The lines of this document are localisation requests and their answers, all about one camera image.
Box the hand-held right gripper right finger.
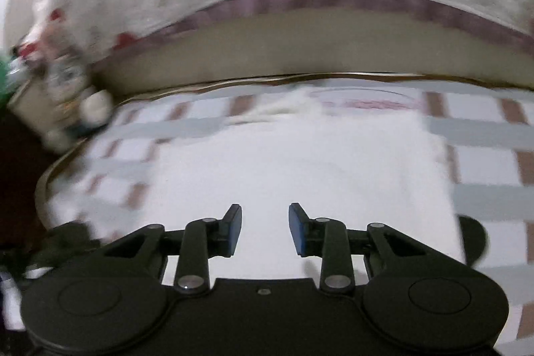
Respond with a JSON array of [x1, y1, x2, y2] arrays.
[[289, 203, 428, 292]]

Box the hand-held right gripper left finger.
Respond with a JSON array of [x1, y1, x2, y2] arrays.
[[102, 204, 243, 293]]

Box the white fleece garment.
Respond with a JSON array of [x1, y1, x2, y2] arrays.
[[148, 87, 468, 282]]

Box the dark green garment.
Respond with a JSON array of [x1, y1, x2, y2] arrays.
[[0, 223, 105, 269]]

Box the grey rabbit plush toy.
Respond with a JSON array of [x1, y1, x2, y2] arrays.
[[39, 60, 113, 152]]

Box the beige sofa backrest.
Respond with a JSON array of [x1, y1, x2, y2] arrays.
[[94, 8, 534, 98]]

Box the checked bed sheet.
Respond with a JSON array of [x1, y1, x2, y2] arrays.
[[35, 78, 534, 344]]

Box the pale blue garment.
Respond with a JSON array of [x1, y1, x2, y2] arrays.
[[0, 268, 26, 334]]

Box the green object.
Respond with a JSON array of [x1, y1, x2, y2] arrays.
[[0, 51, 19, 106]]

